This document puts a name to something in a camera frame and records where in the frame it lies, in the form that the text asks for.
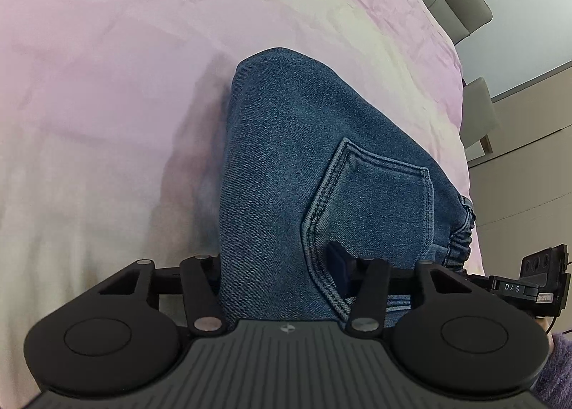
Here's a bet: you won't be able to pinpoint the person's right forearm purple sleeve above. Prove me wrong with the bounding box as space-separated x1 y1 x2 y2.
533 330 572 409

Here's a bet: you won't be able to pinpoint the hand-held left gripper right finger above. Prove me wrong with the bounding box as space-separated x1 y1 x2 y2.
325 241 492 339

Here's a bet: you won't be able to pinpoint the grey upholstered chair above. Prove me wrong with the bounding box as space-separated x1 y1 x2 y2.
459 77 502 162

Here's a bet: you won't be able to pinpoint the thin black cable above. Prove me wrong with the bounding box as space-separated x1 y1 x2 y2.
546 314 572 335

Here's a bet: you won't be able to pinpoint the pink bed sheet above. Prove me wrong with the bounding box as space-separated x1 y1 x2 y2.
0 0 487 401

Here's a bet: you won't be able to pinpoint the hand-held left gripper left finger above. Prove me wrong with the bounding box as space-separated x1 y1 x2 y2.
95 254 231 336

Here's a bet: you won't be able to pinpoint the blue denim pants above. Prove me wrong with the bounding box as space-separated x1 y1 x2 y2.
217 48 475 326

